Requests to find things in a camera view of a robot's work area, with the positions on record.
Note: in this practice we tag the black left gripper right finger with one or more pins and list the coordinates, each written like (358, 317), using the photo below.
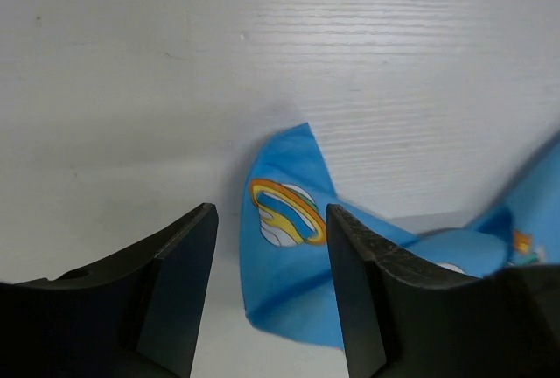
(402, 316)

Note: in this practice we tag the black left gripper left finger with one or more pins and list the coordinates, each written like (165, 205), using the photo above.
(135, 313)

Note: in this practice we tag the blue patterned cloth napkin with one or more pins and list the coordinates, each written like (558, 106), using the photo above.
(286, 278)

